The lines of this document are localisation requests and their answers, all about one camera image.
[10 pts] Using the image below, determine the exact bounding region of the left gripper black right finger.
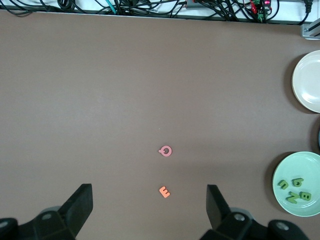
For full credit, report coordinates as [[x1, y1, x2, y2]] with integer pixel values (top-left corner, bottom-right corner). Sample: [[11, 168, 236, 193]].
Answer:
[[199, 184, 311, 240]]

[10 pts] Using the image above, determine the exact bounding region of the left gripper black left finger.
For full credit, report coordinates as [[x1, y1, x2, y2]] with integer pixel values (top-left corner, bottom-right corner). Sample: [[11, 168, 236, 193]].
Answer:
[[0, 183, 94, 240]]

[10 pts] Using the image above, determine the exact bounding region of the green foam letter u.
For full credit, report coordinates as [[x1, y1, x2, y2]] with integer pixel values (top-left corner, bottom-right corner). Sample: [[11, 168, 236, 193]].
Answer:
[[276, 179, 291, 190]]

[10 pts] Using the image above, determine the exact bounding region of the green capital foam letter B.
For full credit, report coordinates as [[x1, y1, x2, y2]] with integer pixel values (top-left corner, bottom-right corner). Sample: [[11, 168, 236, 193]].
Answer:
[[299, 191, 313, 202]]

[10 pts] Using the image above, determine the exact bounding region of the orange foam letter E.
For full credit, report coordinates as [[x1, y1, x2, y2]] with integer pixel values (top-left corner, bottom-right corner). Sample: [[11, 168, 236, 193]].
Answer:
[[158, 186, 171, 199]]

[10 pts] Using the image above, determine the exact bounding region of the pink foam letter G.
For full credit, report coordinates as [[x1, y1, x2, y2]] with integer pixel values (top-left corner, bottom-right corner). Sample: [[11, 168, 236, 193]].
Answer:
[[158, 145, 173, 158]]

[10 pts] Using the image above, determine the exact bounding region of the green round plate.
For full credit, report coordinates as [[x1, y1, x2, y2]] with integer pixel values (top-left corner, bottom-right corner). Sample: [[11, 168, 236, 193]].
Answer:
[[271, 151, 320, 218]]

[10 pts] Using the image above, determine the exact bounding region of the brown table cover sheet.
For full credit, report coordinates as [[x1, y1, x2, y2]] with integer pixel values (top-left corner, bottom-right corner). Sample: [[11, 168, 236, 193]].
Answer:
[[0, 9, 320, 240]]

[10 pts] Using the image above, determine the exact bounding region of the beige round plate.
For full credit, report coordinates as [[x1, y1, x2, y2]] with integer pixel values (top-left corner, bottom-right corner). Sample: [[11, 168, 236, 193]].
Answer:
[[291, 49, 320, 114]]

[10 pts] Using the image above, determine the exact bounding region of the green circuit board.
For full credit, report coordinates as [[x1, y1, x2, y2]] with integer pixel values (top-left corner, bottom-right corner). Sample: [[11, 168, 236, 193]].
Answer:
[[251, 0, 273, 23]]

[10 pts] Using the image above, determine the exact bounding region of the grey hub box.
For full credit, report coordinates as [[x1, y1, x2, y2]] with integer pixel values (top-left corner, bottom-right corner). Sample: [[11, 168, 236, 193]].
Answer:
[[184, 0, 202, 10]]

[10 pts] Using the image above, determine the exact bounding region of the white table frame rail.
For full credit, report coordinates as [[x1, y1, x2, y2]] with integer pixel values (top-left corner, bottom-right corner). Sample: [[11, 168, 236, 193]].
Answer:
[[0, 4, 320, 25]]

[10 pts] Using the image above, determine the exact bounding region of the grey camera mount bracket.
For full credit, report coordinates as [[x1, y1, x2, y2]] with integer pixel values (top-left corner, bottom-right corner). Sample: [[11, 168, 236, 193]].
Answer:
[[300, 20, 320, 41]]

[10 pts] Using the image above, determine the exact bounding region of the teal cable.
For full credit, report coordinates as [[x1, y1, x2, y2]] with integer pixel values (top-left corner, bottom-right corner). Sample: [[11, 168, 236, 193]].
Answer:
[[106, 0, 118, 15]]

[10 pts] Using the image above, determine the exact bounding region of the black cable tangle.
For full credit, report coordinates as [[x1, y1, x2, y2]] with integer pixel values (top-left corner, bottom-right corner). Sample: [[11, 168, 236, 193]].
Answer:
[[0, 0, 313, 25]]

